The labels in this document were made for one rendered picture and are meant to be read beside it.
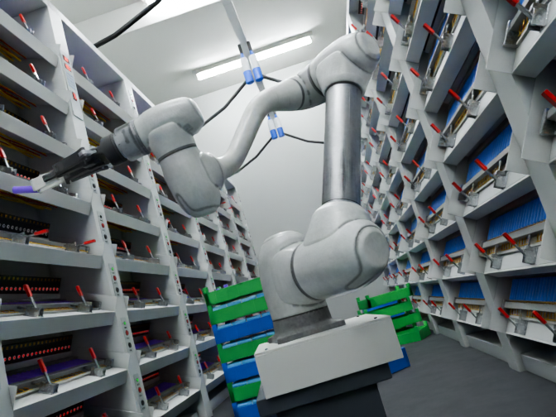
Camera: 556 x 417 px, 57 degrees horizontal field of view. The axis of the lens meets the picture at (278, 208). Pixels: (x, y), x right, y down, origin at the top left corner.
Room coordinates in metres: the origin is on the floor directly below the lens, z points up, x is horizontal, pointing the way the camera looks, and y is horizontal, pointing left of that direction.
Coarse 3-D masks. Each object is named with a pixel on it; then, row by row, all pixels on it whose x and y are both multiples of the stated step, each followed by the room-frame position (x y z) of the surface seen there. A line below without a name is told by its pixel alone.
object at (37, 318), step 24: (0, 288) 1.42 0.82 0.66; (24, 288) 1.31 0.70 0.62; (48, 288) 1.65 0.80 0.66; (0, 312) 1.26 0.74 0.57; (24, 312) 1.35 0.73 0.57; (48, 312) 1.42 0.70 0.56; (72, 312) 1.54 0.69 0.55; (96, 312) 1.63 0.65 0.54; (0, 336) 1.16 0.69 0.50; (24, 336) 1.25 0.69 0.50
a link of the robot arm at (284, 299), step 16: (272, 240) 1.33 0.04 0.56; (288, 240) 1.32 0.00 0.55; (272, 256) 1.32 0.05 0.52; (288, 256) 1.28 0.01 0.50; (272, 272) 1.31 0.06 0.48; (288, 272) 1.27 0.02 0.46; (272, 288) 1.33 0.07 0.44; (288, 288) 1.29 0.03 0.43; (272, 304) 1.34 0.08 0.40; (288, 304) 1.31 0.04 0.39; (304, 304) 1.31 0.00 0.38; (320, 304) 1.34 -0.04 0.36; (272, 320) 1.37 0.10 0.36
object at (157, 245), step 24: (120, 96) 2.44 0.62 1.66; (96, 120) 2.45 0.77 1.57; (120, 120) 2.45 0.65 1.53; (120, 168) 2.45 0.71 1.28; (144, 168) 2.44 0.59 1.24; (120, 192) 2.45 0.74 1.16; (144, 240) 2.45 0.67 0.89; (168, 240) 2.51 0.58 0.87; (144, 288) 2.45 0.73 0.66; (168, 288) 2.44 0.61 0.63; (192, 336) 2.52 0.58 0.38; (192, 360) 2.44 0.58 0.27; (192, 408) 2.44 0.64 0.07
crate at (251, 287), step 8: (248, 280) 2.13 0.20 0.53; (256, 280) 2.12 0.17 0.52; (216, 288) 2.34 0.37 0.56; (224, 288) 2.14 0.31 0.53; (232, 288) 2.14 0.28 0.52; (240, 288) 2.13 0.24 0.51; (248, 288) 2.13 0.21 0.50; (256, 288) 2.12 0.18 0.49; (208, 296) 2.16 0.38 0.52; (216, 296) 2.15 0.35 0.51; (224, 296) 2.15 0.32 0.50; (232, 296) 2.14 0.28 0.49; (240, 296) 2.14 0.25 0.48; (208, 304) 2.16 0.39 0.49; (216, 304) 2.22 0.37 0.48
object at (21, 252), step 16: (48, 240) 1.72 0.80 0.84; (64, 240) 1.75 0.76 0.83; (80, 240) 1.74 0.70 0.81; (0, 256) 1.21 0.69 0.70; (16, 256) 1.27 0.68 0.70; (32, 256) 1.34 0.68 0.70; (48, 256) 1.41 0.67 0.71; (64, 256) 1.50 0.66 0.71; (80, 256) 1.59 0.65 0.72; (96, 256) 1.70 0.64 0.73
